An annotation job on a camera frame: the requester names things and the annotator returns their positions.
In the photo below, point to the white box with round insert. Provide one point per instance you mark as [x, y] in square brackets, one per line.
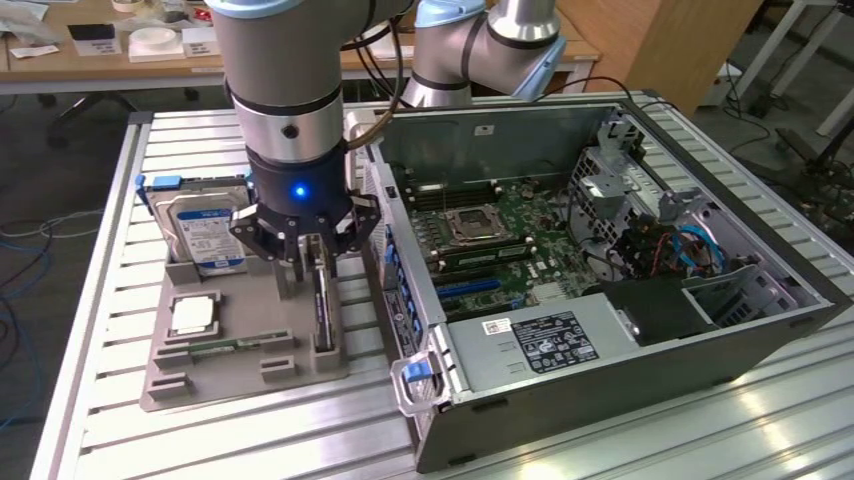
[156, 45]

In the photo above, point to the white tape roll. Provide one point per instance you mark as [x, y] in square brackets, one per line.
[126, 5]

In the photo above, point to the white square box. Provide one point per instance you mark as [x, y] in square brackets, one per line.
[199, 42]

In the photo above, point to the white table frame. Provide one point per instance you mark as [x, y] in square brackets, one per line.
[837, 112]

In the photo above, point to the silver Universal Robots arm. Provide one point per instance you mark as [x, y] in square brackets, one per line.
[281, 75]

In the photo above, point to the grey disk bay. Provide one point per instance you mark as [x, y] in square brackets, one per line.
[734, 295]

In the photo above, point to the black and white box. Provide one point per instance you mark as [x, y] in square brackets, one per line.
[94, 40]

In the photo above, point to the hard disk with blue caddy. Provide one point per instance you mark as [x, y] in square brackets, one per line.
[200, 235]

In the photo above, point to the grey plastic parts rack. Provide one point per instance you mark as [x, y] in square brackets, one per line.
[267, 320]

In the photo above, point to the white flat box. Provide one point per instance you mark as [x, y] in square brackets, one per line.
[383, 50]

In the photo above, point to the dark grey open PC case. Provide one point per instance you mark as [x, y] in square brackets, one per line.
[601, 380]

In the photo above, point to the red packet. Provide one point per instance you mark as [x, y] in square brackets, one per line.
[203, 15]

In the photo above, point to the blue expansion slot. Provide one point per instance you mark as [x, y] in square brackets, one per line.
[467, 288]

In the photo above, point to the black RAM stick with label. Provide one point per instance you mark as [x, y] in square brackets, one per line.
[487, 257]

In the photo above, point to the grey metal bracket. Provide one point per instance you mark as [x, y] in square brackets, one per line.
[603, 195]

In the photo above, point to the wooden cabinet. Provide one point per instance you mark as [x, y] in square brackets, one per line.
[668, 50]

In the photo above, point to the black graphics card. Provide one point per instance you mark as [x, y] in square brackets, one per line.
[323, 310]

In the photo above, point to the grey power supply unit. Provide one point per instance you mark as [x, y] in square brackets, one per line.
[481, 370]

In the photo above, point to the wooden desk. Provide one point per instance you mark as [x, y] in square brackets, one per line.
[100, 70]

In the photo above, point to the small silver chipset heatsink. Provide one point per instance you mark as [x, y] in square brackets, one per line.
[550, 294]

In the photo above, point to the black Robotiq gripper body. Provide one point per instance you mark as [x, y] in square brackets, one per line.
[301, 180]

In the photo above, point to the silver CPU chip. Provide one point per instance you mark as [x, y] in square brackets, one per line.
[192, 315]

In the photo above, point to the green motherboard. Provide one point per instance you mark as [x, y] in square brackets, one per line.
[534, 260]

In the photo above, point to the CPU socket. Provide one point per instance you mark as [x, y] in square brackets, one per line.
[477, 225]

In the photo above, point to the green RAM stick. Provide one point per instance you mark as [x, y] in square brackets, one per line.
[227, 346]

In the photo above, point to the white paper label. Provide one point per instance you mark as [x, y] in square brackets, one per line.
[34, 51]

